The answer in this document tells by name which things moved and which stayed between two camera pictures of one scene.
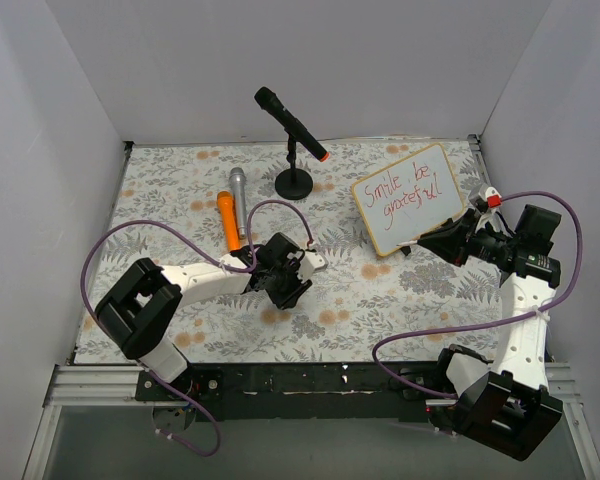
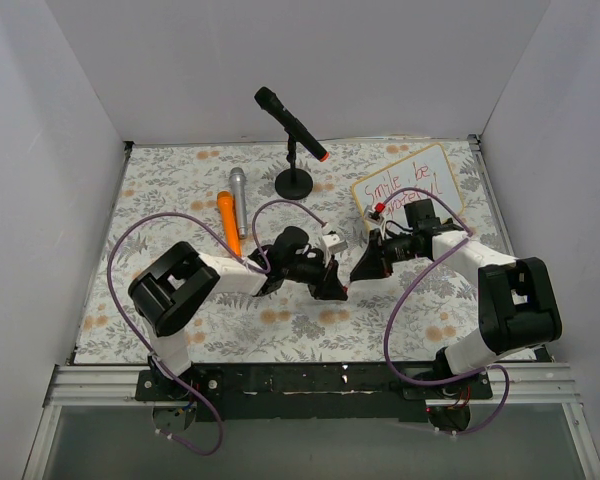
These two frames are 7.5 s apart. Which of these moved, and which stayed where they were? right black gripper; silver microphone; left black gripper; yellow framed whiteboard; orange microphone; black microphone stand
Moved: right black gripper; left black gripper
Stayed: silver microphone; black microphone stand; orange microphone; yellow framed whiteboard
